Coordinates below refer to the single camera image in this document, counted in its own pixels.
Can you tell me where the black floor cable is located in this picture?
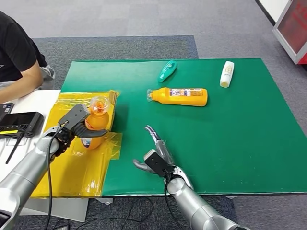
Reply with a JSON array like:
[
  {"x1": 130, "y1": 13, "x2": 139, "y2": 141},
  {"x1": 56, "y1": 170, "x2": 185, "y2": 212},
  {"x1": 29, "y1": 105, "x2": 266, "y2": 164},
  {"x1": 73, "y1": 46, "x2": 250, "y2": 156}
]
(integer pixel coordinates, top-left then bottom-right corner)
[{"x1": 51, "y1": 197, "x2": 154, "y2": 230}]

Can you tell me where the green table mat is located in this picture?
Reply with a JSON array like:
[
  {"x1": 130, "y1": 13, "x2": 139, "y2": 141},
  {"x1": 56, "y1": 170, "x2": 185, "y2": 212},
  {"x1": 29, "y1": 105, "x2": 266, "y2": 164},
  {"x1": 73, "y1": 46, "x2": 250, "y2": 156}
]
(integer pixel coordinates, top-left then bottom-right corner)
[{"x1": 60, "y1": 58, "x2": 307, "y2": 197}]

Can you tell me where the black tablet controller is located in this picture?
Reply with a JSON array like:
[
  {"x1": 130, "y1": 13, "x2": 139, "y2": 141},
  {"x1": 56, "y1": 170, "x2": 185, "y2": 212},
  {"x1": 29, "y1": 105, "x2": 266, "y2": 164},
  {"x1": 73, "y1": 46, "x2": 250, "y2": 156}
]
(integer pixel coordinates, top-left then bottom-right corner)
[{"x1": 0, "y1": 112, "x2": 44, "y2": 138}]

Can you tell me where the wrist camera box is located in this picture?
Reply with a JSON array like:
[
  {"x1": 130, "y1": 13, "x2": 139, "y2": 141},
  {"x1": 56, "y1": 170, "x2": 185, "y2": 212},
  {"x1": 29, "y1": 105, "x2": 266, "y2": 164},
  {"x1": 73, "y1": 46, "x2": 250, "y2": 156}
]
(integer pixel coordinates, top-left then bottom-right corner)
[
  {"x1": 144, "y1": 149, "x2": 174, "y2": 178},
  {"x1": 58, "y1": 103, "x2": 91, "y2": 131}
]

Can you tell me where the yellow film covered cardboard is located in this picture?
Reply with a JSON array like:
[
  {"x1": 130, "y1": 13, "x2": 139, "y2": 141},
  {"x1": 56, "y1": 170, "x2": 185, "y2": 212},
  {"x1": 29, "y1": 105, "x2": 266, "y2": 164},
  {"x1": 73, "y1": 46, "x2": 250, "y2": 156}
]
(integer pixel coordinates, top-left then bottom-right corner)
[{"x1": 31, "y1": 90, "x2": 122, "y2": 198}]

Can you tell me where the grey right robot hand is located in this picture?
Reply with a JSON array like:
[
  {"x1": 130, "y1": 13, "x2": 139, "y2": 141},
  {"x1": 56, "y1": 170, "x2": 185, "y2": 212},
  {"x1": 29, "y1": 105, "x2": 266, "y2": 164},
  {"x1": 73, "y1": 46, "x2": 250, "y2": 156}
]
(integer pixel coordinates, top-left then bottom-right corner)
[{"x1": 132, "y1": 125, "x2": 175, "y2": 175}]

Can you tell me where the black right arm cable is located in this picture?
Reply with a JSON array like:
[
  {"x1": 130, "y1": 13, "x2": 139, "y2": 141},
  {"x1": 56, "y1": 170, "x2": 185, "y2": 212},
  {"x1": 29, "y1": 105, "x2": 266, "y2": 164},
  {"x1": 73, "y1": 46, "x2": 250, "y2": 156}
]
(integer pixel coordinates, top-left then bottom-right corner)
[{"x1": 163, "y1": 181, "x2": 183, "y2": 230}]

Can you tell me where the teal plastic bottle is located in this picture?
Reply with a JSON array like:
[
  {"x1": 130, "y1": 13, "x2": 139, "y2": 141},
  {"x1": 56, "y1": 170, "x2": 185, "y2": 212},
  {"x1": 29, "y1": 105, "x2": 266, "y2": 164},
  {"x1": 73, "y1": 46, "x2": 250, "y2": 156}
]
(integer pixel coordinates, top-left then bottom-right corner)
[{"x1": 157, "y1": 60, "x2": 178, "y2": 83}]

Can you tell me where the red and white cabinet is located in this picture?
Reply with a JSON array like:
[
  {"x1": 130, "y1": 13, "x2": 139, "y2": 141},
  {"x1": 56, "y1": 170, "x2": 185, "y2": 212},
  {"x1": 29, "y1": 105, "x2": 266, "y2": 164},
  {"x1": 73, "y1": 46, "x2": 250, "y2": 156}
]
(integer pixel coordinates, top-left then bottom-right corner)
[{"x1": 272, "y1": 0, "x2": 307, "y2": 65}]

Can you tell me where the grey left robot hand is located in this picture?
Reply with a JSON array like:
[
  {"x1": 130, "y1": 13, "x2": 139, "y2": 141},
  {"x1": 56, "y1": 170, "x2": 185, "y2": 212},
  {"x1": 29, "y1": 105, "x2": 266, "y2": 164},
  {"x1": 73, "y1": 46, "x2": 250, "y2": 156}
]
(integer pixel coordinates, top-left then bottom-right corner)
[{"x1": 72, "y1": 122, "x2": 108, "y2": 140}]

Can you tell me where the white table foot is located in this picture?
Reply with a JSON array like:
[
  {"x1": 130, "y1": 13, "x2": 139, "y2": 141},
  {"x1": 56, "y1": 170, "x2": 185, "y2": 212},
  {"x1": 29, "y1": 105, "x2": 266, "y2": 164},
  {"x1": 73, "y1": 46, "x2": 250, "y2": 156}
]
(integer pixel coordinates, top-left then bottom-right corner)
[{"x1": 95, "y1": 197, "x2": 113, "y2": 206}]

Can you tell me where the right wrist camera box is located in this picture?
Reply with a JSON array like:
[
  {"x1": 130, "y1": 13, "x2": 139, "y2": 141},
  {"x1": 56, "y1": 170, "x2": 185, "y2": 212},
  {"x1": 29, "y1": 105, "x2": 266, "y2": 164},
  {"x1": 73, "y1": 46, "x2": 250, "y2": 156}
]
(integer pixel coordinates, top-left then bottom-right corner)
[{"x1": 144, "y1": 149, "x2": 174, "y2": 178}]

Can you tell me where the black antenna rod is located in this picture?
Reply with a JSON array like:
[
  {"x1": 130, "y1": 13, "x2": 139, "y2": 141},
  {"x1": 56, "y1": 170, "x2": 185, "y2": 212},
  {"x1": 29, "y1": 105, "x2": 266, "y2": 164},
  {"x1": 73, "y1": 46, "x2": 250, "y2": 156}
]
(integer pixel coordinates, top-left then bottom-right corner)
[{"x1": 5, "y1": 132, "x2": 25, "y2": 165}]

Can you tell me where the person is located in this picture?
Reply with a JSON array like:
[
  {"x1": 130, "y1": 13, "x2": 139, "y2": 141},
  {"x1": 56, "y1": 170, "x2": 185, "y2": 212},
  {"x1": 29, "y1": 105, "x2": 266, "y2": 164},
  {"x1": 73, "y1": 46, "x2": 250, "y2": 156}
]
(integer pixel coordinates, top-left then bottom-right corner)
[{"x1": 0, "y1": 11, "x2": 56, "y2": 104}]

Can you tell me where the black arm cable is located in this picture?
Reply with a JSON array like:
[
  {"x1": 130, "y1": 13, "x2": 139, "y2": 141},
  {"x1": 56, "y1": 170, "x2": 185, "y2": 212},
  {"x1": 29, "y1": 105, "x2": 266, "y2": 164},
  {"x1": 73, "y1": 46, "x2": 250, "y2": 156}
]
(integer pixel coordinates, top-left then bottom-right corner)
[
  {"x1": 163, "y1": 181, "x2": 183, "y2": 230},
  {"x1": 45, "y1": 126, "x2": 65, "y2": 230}
]

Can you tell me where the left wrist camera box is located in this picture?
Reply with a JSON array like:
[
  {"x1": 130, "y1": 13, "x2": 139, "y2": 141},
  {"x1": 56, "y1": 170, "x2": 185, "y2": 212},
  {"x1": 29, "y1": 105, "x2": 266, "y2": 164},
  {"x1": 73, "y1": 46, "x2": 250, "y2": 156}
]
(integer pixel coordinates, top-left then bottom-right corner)
[{"x1": 58, "y1": 103, "x2": 91, "y2": 131}]

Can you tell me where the white plastic bottle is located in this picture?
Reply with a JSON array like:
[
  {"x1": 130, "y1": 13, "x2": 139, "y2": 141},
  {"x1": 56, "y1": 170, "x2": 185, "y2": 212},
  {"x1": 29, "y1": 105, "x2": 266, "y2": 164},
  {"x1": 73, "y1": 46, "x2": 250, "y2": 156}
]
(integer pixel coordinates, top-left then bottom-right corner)
[{"x1": 219, "y1": 61, "x2": 235, "y2": 88}]

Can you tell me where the orange bottle with clear cap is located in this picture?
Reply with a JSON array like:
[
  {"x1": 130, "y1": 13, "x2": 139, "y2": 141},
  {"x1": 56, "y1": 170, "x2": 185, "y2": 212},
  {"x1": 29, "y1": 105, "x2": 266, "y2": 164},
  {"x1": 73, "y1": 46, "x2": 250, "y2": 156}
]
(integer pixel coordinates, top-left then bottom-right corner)
[
  {"x1": 146, "y1": 87, "x2": 208, "y2": 107},
  {"x1": 80, "y1": 95, "x2": 111, "y2": 150}
]

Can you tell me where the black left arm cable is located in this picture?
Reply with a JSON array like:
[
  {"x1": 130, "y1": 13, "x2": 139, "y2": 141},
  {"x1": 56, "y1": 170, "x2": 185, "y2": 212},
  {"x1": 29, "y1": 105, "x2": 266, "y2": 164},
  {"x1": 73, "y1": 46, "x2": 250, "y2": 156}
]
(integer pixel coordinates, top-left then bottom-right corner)
[{"x1": 45, "y1": 126, "x2": 65, "y2": 230}]

